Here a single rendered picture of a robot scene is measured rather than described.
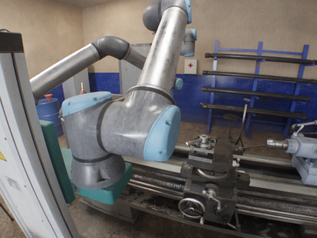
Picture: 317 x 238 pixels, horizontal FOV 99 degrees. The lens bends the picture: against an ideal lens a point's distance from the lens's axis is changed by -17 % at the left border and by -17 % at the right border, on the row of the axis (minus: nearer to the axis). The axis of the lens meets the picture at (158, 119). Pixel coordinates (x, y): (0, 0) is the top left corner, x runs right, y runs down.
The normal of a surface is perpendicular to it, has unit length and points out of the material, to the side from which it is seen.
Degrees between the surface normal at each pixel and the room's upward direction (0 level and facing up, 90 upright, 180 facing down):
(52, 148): 90
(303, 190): 36
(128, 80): 90
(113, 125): 58
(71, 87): 90
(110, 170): 70
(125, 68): 90
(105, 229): 0
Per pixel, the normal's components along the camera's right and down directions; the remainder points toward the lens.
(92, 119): -0.25, -0.26
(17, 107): 0.96, 0.10
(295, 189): -0.19, -0.56
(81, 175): -0.22, 0.00
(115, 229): 0.00, -0.94
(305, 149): -0.33, 0.26
